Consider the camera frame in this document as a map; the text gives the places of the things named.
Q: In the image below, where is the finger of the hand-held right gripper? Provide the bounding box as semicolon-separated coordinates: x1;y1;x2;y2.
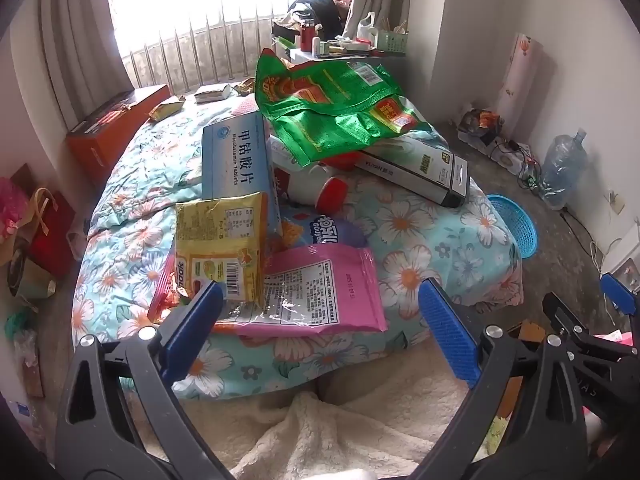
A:
542;292;601;348
600;272;640;317

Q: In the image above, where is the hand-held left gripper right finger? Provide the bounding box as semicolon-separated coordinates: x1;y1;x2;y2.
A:
410;277;588;480

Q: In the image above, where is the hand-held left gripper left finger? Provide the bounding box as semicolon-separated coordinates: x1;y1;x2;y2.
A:
54;280;236;480

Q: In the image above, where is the red snack packet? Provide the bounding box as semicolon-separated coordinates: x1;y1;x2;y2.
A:
147;255;201;322

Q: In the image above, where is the yellow snack packet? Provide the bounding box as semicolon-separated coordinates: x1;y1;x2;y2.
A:
174;191;269;303

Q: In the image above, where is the blue plastic basket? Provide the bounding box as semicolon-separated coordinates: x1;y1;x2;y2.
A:
486;194;540;261

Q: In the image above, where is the pink label packet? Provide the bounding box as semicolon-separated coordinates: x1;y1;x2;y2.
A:
215;245;390;337

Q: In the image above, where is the purple blue snack packet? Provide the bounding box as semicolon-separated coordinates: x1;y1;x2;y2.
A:
277;210;370;261

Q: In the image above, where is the black white cable box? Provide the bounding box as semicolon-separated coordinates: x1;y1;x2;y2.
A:
355;132;471;209

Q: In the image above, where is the blue white medicine box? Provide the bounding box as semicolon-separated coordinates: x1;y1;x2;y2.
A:
201;111;285;241

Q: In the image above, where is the white bottle red cap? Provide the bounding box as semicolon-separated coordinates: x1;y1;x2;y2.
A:
270;160;351;216

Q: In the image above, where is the green snack bag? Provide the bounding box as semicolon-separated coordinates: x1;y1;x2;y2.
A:
255;49;433;168

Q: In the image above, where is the white water dispenser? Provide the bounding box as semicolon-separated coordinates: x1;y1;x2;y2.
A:
602;252;640;281

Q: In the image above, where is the wooden stool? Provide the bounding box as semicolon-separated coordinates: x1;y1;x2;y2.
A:
492;322;546;421

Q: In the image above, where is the floral blanket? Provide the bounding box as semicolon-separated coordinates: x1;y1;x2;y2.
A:
71;92;523;401

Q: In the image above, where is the clear water jug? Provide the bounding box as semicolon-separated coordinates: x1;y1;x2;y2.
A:
540;127;588;211

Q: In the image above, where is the red gift bag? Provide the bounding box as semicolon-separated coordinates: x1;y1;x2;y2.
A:
27;187;76;281

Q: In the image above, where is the green plastic bag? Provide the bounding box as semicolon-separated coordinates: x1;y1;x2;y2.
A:
5;310;31;341

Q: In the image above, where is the orange box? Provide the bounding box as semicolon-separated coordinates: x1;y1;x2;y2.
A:
66;84;172;186

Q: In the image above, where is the black bag with orange packet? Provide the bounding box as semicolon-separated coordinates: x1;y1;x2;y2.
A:
457;108;503;143

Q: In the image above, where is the yellow green small packet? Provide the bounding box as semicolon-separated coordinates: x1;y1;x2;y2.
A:
150;99;185;122

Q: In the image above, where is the pink plush bag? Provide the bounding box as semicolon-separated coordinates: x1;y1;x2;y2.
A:
0;177;31;241

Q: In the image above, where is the grey nightstand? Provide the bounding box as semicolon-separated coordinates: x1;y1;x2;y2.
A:
272;35;408;92

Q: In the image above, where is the metal window railing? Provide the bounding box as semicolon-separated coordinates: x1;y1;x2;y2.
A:
122;2;301;96

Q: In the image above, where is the green plastic organiser basket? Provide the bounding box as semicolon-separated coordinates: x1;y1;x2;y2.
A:
374;30;410;56

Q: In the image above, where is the grey striped curtain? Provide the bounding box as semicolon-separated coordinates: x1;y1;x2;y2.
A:
37;0;133;136

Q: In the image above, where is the black charger cable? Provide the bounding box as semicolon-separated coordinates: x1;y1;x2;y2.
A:
492;140;542;196

